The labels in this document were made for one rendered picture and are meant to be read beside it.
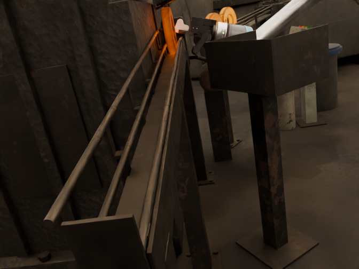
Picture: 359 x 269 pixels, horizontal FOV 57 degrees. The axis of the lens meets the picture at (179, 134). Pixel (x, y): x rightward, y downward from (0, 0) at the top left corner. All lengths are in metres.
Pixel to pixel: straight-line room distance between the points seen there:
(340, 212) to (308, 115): 0.99
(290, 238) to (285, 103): 1.09
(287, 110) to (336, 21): 1.74
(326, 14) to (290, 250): 2.82
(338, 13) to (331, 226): 2.73
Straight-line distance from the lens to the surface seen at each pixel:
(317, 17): 3.65
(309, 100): 2.26
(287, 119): 2.21
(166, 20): 1.38
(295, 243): 1.26
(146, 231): 0.38
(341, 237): 1.32
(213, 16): 1.94
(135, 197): 0.53
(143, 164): 0.61
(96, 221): 0.34
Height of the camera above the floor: 0.81
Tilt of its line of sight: 20 degrees down
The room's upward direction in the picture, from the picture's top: 11 degrees counter-clockwise
